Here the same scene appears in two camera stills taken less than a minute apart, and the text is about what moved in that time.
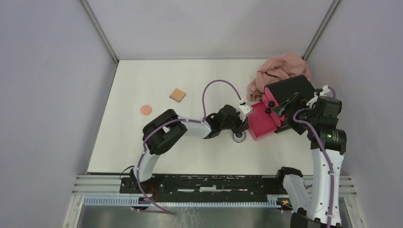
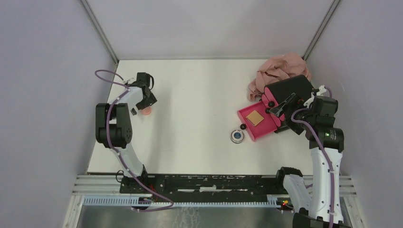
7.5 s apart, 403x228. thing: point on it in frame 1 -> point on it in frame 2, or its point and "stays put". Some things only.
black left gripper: [243, 126] -> [151, 100]
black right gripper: [297, 101] stays put
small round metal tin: [239, 137] stays put
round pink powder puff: [146, 110] stays put
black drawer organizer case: [283, 90] stays put
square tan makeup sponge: [177, 95] -> [254, 118]
